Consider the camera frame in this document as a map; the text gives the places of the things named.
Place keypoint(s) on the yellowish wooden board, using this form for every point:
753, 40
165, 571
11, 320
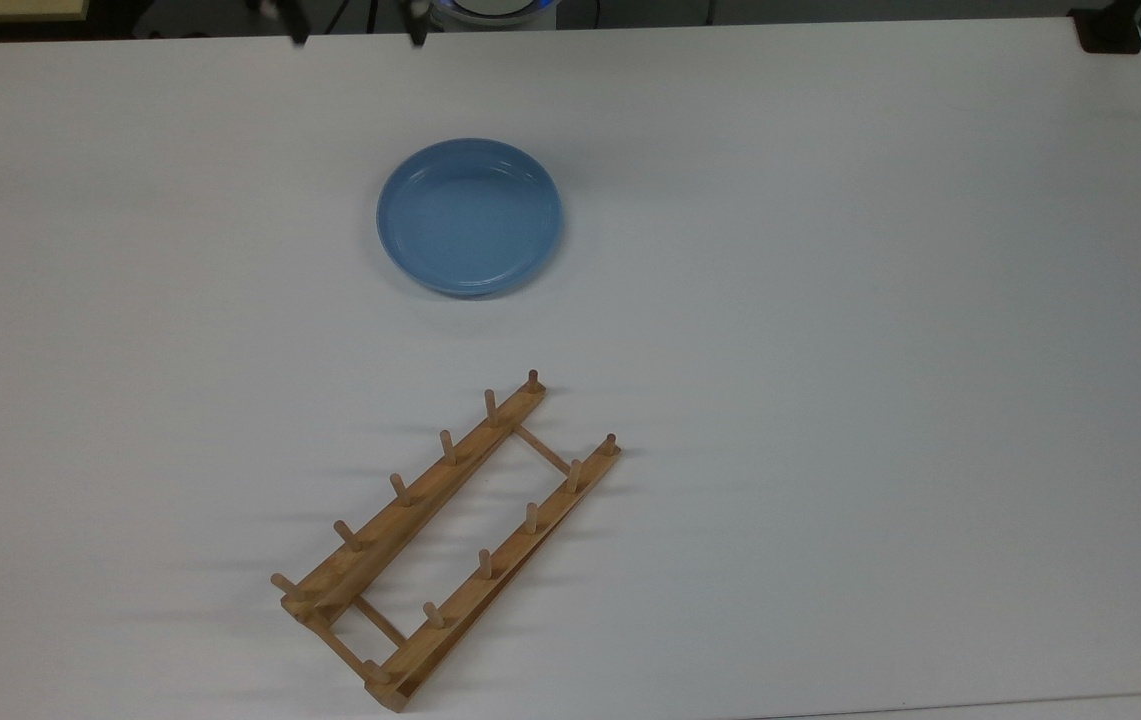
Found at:
5, 8

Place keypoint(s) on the black pole stand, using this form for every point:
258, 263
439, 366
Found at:
1110, 35

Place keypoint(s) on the blue round plate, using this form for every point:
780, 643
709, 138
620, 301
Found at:
470, 215

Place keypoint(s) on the wooden plate rack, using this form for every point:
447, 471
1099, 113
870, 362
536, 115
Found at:
410, 505

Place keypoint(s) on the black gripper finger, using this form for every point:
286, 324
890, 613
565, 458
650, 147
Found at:
299, 30
418, 30

